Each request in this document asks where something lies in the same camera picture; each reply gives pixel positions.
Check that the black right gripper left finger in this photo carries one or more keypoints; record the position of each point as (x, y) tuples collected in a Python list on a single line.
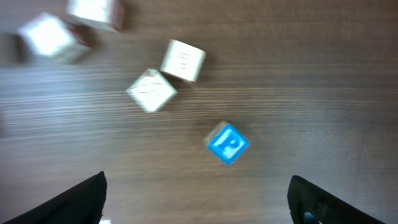
[(81, 204)]

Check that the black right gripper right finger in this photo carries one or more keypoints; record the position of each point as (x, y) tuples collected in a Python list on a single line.
[(308, 203)]

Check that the plain A wooden block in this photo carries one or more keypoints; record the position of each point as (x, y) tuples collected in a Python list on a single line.
[(151, 91)]

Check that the red M wooden block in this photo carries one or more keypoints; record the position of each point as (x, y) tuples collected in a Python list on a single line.
[(183, 61)]

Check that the blue P wooden block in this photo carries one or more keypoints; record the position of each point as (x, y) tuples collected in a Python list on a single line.
[(226, 142)]

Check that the plain animal wooden block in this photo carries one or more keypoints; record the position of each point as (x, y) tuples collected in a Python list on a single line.
[(49, 36)]

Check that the red side 2 block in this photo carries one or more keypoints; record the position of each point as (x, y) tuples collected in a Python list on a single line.
[(98, 14)]

